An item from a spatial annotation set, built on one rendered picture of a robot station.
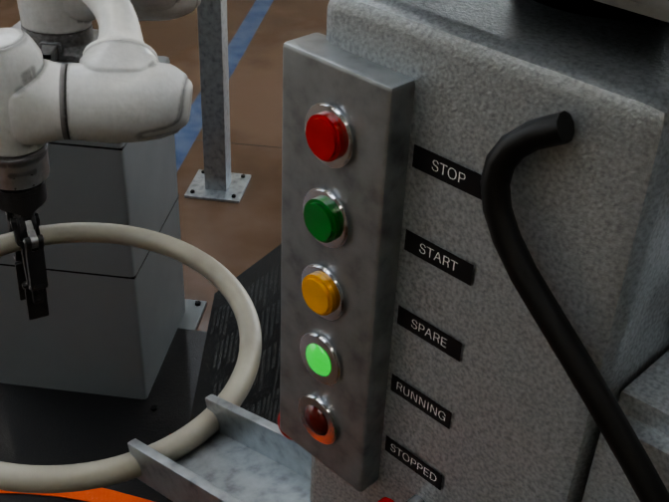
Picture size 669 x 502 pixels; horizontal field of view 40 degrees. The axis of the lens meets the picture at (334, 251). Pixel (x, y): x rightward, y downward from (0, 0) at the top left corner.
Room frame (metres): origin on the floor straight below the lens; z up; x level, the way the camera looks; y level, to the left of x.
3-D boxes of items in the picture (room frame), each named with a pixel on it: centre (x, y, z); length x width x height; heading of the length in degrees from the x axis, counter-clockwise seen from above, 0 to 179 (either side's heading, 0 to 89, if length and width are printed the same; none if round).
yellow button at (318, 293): (0.44, 0.01, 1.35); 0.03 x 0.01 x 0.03; 46
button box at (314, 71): (0.45, 0.00, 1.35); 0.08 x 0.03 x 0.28; 46
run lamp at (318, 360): (0.44, 0.01, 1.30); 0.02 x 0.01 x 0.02; 46
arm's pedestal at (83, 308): (1.99, 0.65, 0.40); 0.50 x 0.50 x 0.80; 84
